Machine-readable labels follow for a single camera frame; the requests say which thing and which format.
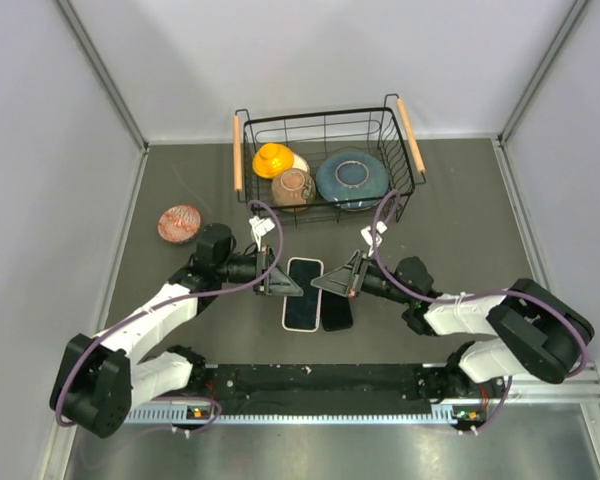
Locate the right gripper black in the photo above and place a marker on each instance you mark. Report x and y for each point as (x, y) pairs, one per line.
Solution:
(346, 280)

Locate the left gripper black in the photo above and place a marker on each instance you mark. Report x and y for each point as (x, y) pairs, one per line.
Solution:
(277, 283)

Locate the blue smartphone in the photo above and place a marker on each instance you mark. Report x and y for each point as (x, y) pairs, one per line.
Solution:
(336, 314)

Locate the black smartphone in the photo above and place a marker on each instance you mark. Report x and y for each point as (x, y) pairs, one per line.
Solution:
(302, 310)

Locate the beige phone case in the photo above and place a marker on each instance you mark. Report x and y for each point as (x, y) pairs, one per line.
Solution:
(284, 320)

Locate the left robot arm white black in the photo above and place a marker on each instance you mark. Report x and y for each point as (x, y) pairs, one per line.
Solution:
(102, 378)

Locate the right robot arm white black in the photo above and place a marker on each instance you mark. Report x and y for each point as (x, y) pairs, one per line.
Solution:
(522, 330)

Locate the brown ceramic bowl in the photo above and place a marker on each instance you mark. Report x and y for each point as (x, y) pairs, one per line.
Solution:
(293, 190)

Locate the blue ceramic plate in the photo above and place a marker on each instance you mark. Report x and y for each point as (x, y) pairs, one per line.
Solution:
(352, 180)

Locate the red patterned bowl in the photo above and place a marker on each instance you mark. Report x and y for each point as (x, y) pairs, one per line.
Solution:
(179, 224)

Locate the white bowl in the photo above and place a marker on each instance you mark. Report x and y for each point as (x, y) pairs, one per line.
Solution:
(300, 163)

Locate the yellow bowl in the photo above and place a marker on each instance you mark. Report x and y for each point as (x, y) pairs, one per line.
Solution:
(271, 160)

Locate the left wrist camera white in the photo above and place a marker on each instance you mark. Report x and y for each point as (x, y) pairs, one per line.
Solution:
(260, 227)

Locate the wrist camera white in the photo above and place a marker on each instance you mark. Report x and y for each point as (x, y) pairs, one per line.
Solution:
(260, 227)
(373, 237)

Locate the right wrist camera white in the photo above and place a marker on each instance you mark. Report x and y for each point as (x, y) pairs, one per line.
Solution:
(373, 237)

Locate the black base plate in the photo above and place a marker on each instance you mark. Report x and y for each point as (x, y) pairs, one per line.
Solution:
(417, 381)

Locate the black wire dish basket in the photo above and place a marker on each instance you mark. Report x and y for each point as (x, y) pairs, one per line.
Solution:
(384, 132)

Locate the slotted cable duct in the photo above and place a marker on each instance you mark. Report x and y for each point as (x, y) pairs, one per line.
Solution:
(200, 414)

